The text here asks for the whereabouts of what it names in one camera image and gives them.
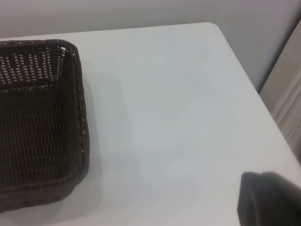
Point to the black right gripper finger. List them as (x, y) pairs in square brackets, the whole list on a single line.
[(270, 202)]

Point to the dark brown wicker basket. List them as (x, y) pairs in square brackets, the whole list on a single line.
[(35, 122)]

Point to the beige moulded wall panel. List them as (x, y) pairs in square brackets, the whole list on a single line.
[(289, 94)]

